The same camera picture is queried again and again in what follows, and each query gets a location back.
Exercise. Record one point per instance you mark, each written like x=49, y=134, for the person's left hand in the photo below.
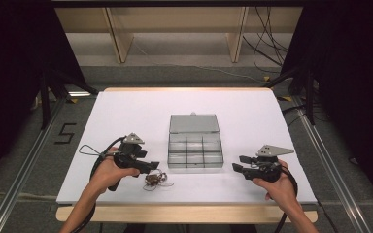
x=105, y=174

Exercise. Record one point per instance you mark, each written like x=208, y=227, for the yellow tape mark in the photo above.
x=287, y=98
x=266, y=78
x=73, y=100

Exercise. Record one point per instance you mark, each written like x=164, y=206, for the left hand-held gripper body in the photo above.
x=128, y=158

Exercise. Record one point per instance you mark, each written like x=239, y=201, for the person's right hand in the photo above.
x=283, y=191

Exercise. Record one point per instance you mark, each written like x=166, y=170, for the black metal stand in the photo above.
x=310, y=103
x=45, y=103

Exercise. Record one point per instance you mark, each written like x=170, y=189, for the white table sheet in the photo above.
x=126, y=110

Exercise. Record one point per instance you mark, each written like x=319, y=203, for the grey transparent compartment box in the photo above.
x=194, y=150

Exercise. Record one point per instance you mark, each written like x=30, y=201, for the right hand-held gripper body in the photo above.
x=265, y=171

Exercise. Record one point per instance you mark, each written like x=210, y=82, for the black curtain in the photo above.
x=9, y=64
x=353, y=64

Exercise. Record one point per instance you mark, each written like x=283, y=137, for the light wooden shelf unit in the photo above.
x=119, y=42

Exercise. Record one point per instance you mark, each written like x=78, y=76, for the aluminium floor rail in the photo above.
x=333, y=174
x=22, y=168

